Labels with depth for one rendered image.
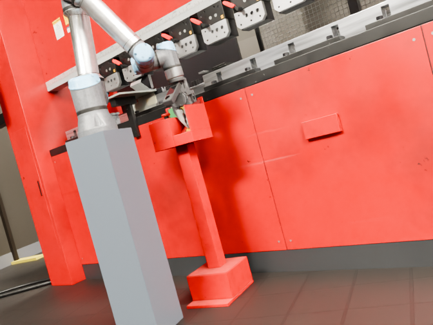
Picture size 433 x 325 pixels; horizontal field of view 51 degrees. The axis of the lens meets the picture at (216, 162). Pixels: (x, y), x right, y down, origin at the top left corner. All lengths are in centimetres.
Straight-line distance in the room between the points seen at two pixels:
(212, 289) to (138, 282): 36
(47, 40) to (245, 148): 167
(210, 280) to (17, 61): 196
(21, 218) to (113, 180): 368
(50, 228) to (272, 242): 159
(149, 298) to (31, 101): 182
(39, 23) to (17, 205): 252
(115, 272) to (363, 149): 102
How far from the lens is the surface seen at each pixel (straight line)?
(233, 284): 189
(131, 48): 177
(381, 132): 174
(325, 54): 179
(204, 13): 223
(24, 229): 528
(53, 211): 306
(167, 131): 187
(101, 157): 165
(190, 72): 299
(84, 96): 172
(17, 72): 317
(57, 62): 311
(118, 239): 168
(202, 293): 195
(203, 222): 192
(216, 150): 210
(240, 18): 211
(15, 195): 527
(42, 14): 322
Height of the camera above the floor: 62
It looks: 2 degrees down
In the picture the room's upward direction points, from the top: 15 degrees counter-clockwise
